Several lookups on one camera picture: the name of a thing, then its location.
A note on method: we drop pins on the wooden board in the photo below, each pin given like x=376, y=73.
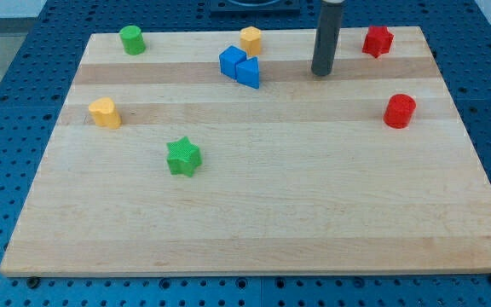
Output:
x=301, y=176

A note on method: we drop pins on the green star block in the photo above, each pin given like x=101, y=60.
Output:
x=183, y=157

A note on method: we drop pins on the blue triangle block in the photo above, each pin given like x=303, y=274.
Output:
x=248, y=73

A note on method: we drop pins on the blue cube block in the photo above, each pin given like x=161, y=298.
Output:
x=229, y=59

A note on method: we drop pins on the yellow hexagon block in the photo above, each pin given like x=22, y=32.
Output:
x=251, y=40

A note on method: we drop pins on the yellow heart block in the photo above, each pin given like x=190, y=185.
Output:
x=104, y=113

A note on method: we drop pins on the green cylinder block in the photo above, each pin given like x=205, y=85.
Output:
x=132, y=40

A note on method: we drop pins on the red cylinder block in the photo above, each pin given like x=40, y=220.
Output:
x=399, y=111

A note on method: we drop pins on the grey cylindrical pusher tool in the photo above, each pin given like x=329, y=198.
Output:
x=326, y=38

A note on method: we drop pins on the red star block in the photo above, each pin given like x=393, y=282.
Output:
x=378, y=41

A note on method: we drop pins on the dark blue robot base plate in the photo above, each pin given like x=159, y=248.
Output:
x=219, y=7

